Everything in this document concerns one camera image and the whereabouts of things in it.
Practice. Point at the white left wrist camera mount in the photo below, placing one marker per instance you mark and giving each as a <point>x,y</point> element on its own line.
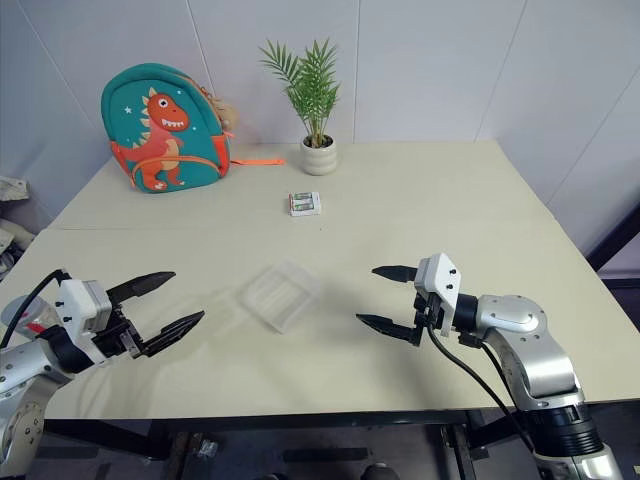
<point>75,305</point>

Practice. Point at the dark metal post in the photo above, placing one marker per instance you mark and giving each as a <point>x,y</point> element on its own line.
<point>617,235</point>

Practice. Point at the green palm plant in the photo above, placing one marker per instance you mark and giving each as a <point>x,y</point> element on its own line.
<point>307,85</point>

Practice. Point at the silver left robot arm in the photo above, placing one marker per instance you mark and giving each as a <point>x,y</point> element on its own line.
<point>20,365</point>

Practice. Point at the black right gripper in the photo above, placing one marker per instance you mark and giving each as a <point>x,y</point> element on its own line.
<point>431,312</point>

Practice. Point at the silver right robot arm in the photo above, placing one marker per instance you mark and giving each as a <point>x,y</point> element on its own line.
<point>540,360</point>

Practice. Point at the black table frame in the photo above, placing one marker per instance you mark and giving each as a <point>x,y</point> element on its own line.
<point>250,425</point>

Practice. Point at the clear plastic container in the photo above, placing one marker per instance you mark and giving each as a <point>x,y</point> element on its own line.
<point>280,295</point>

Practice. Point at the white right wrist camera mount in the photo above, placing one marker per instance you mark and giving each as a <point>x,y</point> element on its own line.
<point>440,280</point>

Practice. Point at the teal dinosaur backpack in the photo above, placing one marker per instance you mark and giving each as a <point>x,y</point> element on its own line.
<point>160,130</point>

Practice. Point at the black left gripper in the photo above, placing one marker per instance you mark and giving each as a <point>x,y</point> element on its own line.
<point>117,337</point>

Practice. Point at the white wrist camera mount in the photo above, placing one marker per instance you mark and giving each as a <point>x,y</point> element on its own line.
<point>75,305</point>
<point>440,280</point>

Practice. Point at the white battery pack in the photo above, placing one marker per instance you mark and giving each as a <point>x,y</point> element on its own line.
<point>304,203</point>

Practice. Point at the white ribbed plant pot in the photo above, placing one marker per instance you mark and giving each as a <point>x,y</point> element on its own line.
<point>318,157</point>

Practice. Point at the dark rounded shape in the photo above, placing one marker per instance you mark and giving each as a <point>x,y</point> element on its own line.
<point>380,471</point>

